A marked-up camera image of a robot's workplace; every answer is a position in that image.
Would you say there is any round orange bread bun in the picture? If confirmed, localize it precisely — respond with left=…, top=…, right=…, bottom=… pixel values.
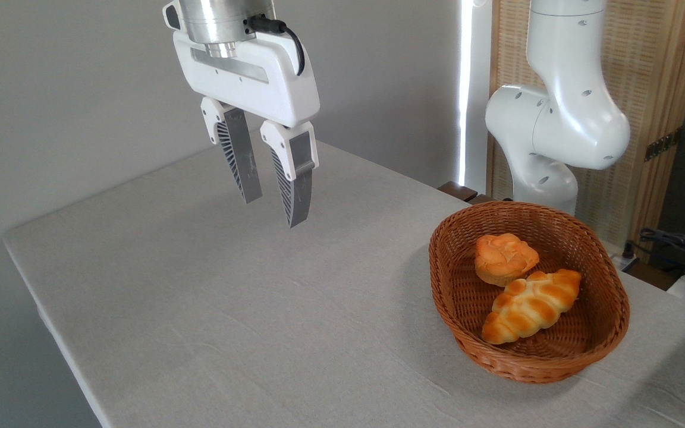
left=475, top=233, right=540, bottom=287

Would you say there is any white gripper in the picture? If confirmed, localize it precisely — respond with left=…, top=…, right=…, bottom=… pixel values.
left=163, top=2, right=320, bottom=228

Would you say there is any brown wicker basket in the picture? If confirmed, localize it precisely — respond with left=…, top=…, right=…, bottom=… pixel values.
left=429, top=201, right=630, bottom=384

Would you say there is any grey tablecloth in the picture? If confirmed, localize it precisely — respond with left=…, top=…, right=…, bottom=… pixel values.
left=2, top=140, right=685, bottom=428

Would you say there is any dark metal screen hinge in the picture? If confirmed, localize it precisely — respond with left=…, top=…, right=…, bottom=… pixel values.
left=645, top=128, right=682, bottom=162

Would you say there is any braided golden bread loaf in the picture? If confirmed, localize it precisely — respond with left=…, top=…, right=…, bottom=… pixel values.
left=481, top=269, right=582, bottom=345

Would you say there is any dark wooden furniture piece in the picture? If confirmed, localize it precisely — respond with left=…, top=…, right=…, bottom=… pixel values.
left=436, top=181, right=495, bottom=206

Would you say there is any wooden rattan folding screen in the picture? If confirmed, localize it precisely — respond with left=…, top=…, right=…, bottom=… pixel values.
left=487, top=0, right=685, bottom=262

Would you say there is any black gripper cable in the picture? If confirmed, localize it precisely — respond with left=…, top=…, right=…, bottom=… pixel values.
left=246, top=15, right=306, bottom=77

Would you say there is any white power strip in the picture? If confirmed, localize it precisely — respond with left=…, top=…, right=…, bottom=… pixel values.
left=612, top=241, right=640, bottom=273

